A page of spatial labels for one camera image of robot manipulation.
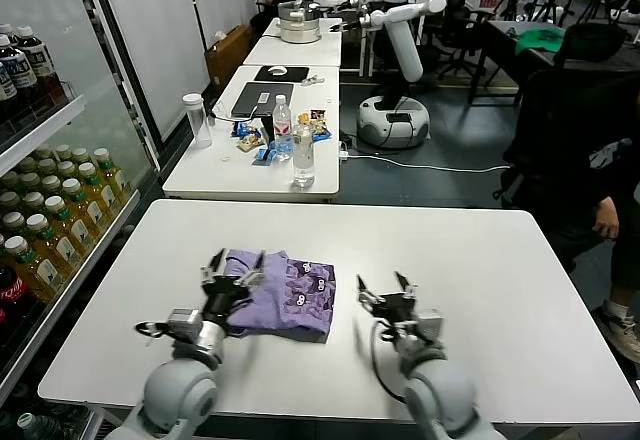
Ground clear bottle beige lid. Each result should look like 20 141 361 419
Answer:
291 122 316 189

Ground red label cola bottle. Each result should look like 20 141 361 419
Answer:
0 264 35 349

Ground black table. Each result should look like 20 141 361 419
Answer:
482 19 561 106

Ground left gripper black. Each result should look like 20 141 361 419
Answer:
200 248 266 319

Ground purple t-shirt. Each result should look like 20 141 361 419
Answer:
219 248 336 345

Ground dark bottle green white cap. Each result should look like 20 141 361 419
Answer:
16 412 64 440

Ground green cloth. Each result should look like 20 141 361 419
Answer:
515 28 566 54

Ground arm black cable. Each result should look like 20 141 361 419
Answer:
133 320 171 349
369 322 409 404

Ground right wrist grey camera box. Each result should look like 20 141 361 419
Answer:
417 309 444 344

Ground clear tumbler white lid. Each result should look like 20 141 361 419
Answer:
181 93 213 150

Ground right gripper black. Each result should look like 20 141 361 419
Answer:
355 271 421 332

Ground black phone stand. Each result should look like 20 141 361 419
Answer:
260 114 279 145

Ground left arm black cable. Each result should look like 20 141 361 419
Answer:
133 320 171 349

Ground white floor cable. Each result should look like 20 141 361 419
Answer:
347 152 506 175

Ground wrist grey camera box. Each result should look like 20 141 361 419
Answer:
417 309 444 344
167 308 201 341

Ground brown cardboard box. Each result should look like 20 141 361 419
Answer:
204 25 256 89

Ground person in black clothes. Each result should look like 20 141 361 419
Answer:
502 67 640 364

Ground black mouse pad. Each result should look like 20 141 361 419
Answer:
253 65 307 84

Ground silver cooking pot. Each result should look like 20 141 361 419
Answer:
277 0 322 45

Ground dark grey laptop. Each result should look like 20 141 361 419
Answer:
230 82 295 120

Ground white humanoid robot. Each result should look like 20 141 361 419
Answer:
329 0 446 150

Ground dark tea bottle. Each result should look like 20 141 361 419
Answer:
13 26 67 109
0 34 37 116

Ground red label water bottle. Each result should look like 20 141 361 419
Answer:
271 94 293 163

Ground glass door drinks fridge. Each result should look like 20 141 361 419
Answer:
0 0 166 440

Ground left wrist grey camera box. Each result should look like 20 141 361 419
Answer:
167 308 201 341

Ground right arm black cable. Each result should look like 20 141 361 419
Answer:
369 322 409 404

